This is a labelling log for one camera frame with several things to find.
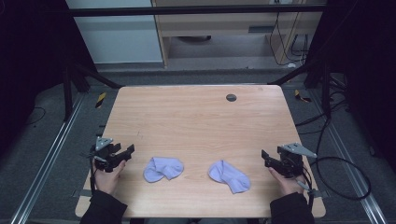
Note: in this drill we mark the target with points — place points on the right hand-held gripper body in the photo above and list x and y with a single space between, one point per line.
292 161

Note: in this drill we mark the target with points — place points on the person's right hand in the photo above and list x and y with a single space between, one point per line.
288 185

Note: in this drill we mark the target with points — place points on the yellow black striped tape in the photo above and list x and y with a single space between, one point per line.
301 96
100 100

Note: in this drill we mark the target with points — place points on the light wooden desk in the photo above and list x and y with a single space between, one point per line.
218 26

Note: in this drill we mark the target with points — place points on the person's left hand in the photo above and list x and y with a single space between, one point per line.
107 180

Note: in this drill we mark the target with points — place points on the black metal stand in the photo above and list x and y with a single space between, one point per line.
325 90
67 93

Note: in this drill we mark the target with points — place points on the black frame crossbar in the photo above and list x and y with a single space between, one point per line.
193 11

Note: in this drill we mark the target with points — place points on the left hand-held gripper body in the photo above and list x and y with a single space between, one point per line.
104 157

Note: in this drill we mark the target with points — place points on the light purple sock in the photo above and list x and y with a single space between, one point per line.
230 176
163 169

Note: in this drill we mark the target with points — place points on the aluminium floor rail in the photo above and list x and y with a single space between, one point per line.
351 174
46 161

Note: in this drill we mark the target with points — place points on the white cabinet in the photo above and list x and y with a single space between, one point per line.
118 37

